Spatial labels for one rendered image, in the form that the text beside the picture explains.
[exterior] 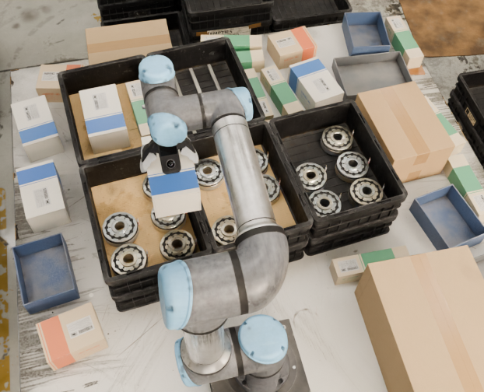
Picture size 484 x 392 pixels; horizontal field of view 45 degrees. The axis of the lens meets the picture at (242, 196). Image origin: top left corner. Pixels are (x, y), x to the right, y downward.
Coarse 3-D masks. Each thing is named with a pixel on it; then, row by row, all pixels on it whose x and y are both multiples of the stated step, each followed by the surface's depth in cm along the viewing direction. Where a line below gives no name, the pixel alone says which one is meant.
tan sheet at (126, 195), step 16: (144, 176) 183; (96, 192) 179; (112, 192) 179; (128, 192) 180; (96, 208) 176; (112, 208) 176; (128, 208) 176; (144, 208) 177; (144, 224) 174; (144, 240) 171; (160, 240) 171; (160, 256) 168; (112, 272) 165
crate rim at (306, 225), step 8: (200, 136) 180; (208, 136) 180; (272, 136) 180; (280, 152) 177; (288, 168) 174; (288, 176) 172; (296, 184) 171; (296, 192) 169; (304, 200) 168; (304, 208) 166; (208, 224) 163; (296, 224) 164; (304, 224) 164; (312, 224) 165; (208, 232) 161; (288, 232) 163; (296, 232) 164; (216, 248) 159; (224, 248) 159; (232, 248) 160
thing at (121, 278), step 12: (120, 156) 175; (132, 156) 175; (84, 168) 172; (84, 180) 170; (84, 192) 167; (96, 228) 161; (204, 228) 162; (96, 240) 159; (204, 240) 160; (204, 252) 158; (156, 264) 156; (108, 276) 153; (120, 276) 154; (132, 276) 154; (144, 276) 156
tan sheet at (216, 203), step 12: (216, 156) 188; (204, 192) 180; (216, 192) 180; (204, 204) 178; (216, 204) 178; (228, 204) 178; (276, 204) 179; (216, 216) 176; (276, 216) 176; (288, 216) 176
